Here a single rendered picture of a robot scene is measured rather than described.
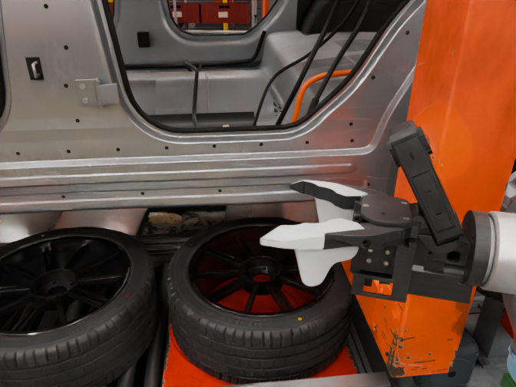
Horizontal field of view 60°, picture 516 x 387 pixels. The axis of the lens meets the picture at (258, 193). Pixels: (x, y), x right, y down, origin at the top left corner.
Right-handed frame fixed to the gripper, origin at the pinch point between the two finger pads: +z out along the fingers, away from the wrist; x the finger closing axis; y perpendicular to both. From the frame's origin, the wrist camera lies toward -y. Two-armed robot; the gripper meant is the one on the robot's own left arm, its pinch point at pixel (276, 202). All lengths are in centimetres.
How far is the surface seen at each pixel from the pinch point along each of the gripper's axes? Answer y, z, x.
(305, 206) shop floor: 94, 26, 228
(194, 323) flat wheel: 68, 35, 61
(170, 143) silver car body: 17, 49, 78
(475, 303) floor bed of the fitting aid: 98, -65, 149
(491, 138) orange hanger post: 1, -31, 47
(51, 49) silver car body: -9, 75, 64
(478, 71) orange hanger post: -11, -25, 43
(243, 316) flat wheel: 65, 21, 65
